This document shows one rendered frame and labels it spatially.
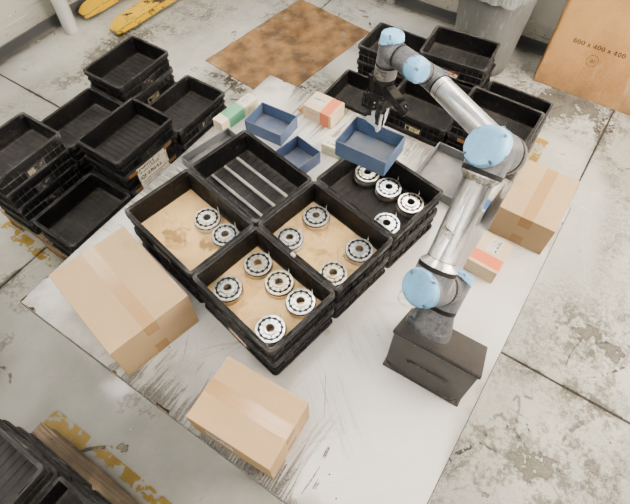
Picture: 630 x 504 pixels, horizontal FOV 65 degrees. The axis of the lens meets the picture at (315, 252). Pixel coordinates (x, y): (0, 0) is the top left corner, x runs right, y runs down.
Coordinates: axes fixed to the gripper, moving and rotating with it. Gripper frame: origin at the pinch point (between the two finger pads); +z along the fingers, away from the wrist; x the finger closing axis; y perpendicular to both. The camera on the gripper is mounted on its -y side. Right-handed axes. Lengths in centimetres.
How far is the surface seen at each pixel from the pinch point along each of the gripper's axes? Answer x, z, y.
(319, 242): 33.0, 33.1, 0.8
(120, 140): 17, 65, 138
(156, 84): -28, 61, 158
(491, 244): -8, 34, -52
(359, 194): 4.7, 29.7, 1.0
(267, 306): 65, 37, 0
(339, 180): 3.2, 29.5, 11.7
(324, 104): -37, 30, 46
